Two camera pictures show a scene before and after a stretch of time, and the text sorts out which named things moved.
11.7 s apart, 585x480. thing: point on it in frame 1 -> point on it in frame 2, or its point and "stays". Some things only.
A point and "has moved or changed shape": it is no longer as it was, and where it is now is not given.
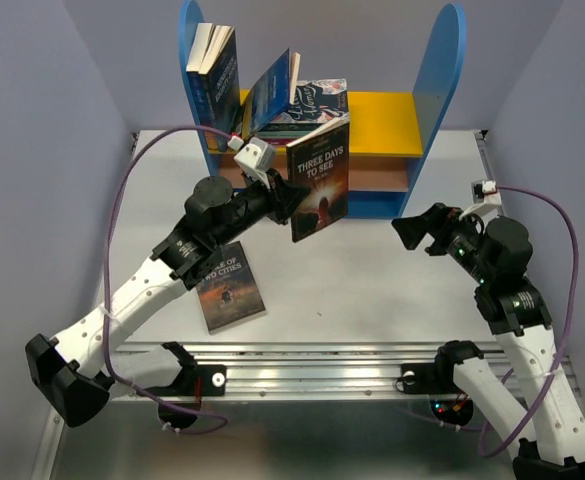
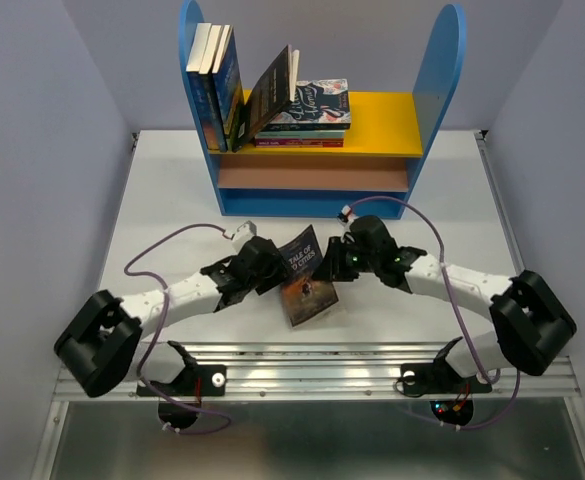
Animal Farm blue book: (268, 96) -> (227, 83)
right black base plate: (429, 378) stays
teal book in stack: (282, 134) stays
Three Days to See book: (321, 163) -> (278, 89)
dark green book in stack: (270, 127) stays
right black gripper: (439, 219) -> (329, 267)
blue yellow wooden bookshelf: (391, 134) stays
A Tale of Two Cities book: (228, 290) has moved or changed shape
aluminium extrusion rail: (320, 370) stays
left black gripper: (280, 195) -> (278, 271)
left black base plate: (198, 380) stays
